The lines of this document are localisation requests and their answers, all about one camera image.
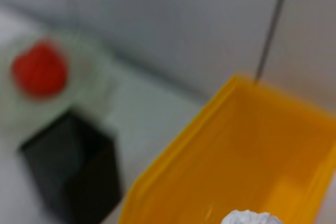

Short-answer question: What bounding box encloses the white paper ball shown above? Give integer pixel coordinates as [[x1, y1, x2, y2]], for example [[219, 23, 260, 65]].
[[220, 209, 284, 224]]

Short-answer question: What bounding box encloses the green glass fruit plate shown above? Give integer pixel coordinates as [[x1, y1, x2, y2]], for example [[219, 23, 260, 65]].
[[0, 28, 119, 130]]

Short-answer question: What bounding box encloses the black mesh pen holder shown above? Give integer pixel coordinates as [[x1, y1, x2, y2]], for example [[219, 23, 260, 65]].
[[17, 111, 124, 224]]

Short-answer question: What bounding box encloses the yellow plastic bin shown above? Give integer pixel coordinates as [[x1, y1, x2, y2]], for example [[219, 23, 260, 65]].
[[117, 73, 336, 224]]

